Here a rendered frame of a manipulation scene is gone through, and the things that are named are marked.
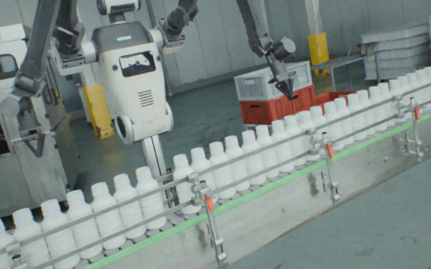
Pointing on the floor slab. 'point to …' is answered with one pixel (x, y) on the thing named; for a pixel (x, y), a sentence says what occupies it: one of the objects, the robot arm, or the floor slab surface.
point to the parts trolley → (347, 65)
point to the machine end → (50, 171)
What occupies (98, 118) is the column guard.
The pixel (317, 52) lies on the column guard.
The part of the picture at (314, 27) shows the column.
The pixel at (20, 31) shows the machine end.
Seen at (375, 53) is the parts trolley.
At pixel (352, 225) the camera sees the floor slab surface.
